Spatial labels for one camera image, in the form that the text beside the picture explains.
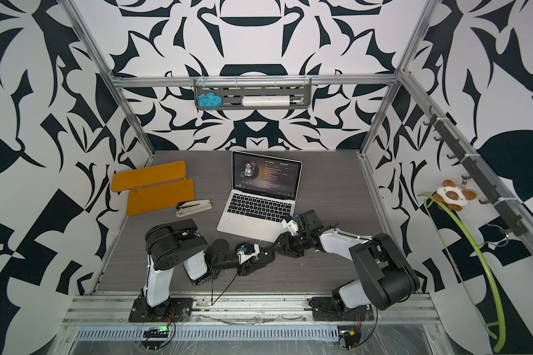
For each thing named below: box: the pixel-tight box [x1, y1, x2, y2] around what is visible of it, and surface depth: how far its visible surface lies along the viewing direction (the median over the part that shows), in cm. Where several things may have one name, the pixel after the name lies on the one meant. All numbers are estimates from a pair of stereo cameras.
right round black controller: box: [338, 329, 362, 350], surface depth 72 cm
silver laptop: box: [216, 150, 303, 243], surface depth 98 cm
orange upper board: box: [111, 160, 186, 193], surface depth 96 cm
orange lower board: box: [126, 178, 195, 216], surface depth 103 cm
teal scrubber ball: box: [197, 92, 223, 112], surface depth 93 cm
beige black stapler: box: [174, 198, 213, 218], surface depth 99 cm
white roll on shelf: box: [241, 94, 291, 107], surface depth 92 cm
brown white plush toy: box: [433, 178, 477, 212], surface depth 61 cm
